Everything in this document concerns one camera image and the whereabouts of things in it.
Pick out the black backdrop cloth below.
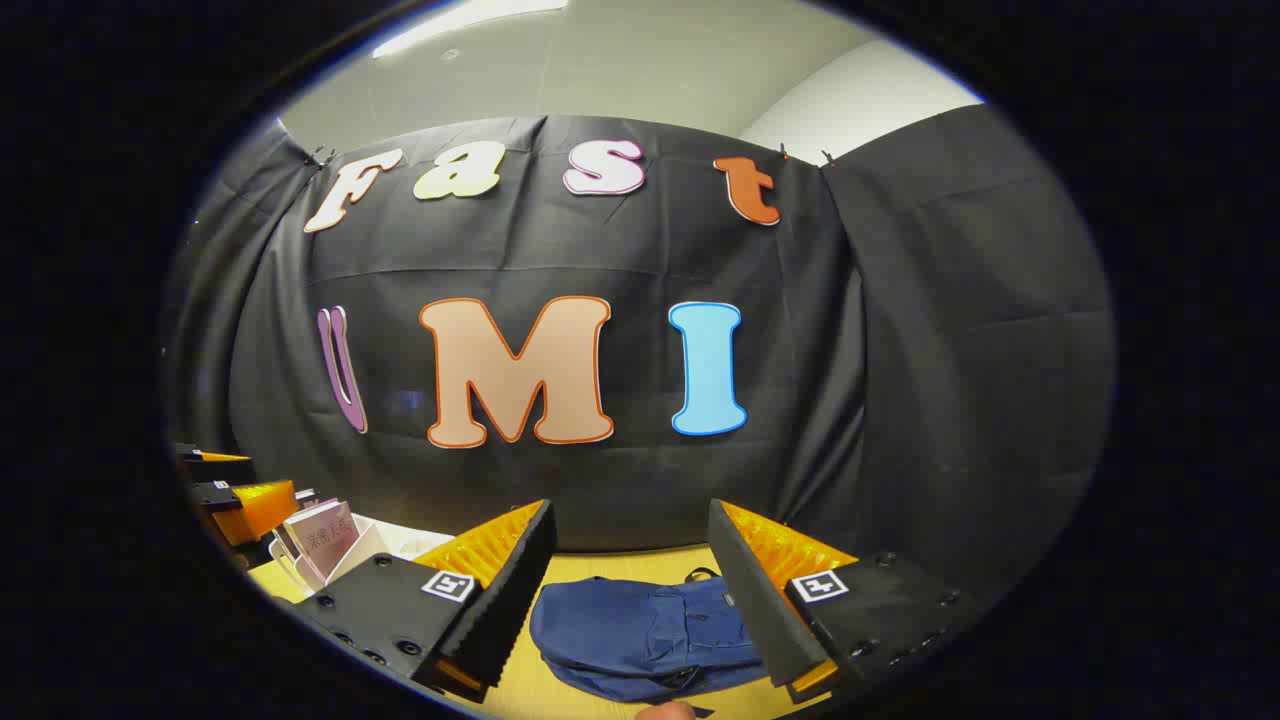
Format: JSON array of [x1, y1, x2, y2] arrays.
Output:
[[165, 105, 1116, 601]]

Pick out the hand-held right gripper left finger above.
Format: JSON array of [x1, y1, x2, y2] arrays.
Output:
[[295, 498, 558, 704]]

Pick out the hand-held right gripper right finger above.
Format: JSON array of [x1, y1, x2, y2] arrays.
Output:
[[708, 498, 986, 704]]

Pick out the blue schoolbag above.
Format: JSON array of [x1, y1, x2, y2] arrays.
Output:
[[528, 568, 791, 704]]

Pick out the white bookshelf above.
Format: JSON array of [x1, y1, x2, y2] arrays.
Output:
[[268, 513, 456, 601]]

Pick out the pink book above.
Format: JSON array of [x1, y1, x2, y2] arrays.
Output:
[[283, 500, 361, 586]]

